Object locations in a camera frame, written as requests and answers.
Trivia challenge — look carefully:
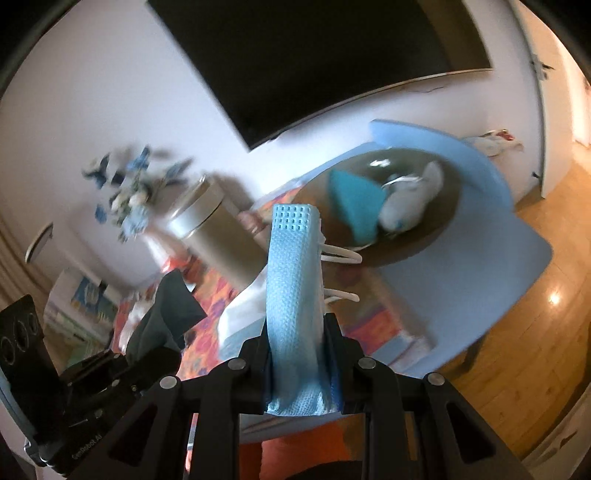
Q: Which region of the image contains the blue face mask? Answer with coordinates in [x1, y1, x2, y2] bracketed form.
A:
[264, 202, 363, 416]

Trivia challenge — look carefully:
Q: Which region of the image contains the light blue chair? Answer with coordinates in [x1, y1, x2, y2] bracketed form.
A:
[217, 119, 554, 374]

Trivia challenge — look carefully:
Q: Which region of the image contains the colourful picture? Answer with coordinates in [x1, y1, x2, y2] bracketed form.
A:
[46, 268, 122, 334]

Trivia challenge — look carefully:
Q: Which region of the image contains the teal cloth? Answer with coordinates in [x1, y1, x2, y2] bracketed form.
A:
[327, 170, 386, 245]

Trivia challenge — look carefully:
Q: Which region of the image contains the door handle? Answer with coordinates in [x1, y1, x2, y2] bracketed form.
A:
[531, 53, 555, 80]

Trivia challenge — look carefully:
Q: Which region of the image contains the black wall television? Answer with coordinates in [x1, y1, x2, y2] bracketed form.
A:
[147, 0, 494, 152]

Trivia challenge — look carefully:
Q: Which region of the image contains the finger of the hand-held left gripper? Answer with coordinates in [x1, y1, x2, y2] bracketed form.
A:
[128, 344, 182, 394]

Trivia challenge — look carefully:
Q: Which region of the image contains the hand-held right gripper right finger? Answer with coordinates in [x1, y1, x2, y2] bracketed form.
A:
[324, 313, 522, 480]

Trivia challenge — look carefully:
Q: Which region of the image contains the dark green cloth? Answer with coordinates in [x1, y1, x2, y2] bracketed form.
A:
[124, 270, 208, 365]

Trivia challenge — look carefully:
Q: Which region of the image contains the white bag with red print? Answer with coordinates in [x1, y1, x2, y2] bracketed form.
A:
[464, 129, 525, 160]

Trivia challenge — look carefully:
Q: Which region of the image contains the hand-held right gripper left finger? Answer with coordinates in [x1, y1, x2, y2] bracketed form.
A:
[99, 318, 278, 480]

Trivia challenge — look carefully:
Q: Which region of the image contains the gold cylindrical container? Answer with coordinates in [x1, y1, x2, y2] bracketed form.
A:
[166, 178, 273, 287]

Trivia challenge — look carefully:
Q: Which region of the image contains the white face mask in bowl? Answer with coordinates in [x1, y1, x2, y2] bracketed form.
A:
[379, 161, 445, 234]

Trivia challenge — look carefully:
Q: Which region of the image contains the white door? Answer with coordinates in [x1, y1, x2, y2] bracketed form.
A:
[512, 0, 591, 199]

